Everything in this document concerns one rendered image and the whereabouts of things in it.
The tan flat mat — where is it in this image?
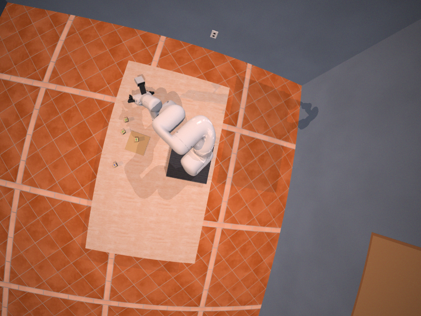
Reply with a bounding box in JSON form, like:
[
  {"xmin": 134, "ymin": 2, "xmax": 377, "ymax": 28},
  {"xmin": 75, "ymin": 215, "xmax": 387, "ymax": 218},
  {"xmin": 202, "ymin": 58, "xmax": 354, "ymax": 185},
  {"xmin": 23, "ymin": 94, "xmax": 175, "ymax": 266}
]
[{"xmin": 125, "ymin": 131, "xmax": 150, "ymax": 155}]

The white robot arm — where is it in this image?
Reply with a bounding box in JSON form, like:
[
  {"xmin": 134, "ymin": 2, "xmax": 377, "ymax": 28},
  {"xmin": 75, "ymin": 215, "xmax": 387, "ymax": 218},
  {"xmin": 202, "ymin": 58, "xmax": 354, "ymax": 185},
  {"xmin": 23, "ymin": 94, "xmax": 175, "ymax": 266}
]
[{"xmin": 134, "ymin": 76, "xmax": 216, "ymax": 176}]

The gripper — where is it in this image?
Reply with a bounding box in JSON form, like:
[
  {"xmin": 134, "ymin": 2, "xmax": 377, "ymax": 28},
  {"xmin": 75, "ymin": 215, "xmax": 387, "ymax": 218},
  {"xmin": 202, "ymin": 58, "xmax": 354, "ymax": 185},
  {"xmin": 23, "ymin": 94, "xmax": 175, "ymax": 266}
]
[{"xmin": 128, "ymin": 91, "xmax": 154, "ymax": 106}]

